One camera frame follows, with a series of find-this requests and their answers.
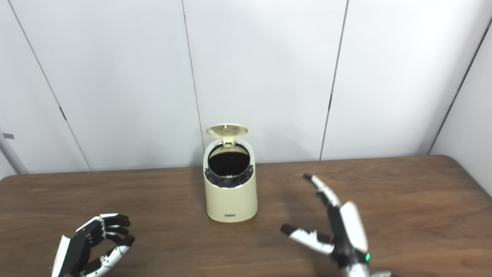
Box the cream round bin lid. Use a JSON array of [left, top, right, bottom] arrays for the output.
[[205, 123, 249, 147]]

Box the cream-colored round bin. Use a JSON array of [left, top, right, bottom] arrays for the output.
[[203, 138, 258, 223]]

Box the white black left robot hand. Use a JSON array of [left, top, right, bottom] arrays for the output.
[[51, 213, 136, 277]]

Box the black bin liner bag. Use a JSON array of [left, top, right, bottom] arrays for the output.
[[206, 144, 255, 188]]

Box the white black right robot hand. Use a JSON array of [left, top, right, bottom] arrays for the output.
[[280, 173, 371, 270]]

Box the grey wall corner post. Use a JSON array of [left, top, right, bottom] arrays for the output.
[[0, 127, 29, 174]]

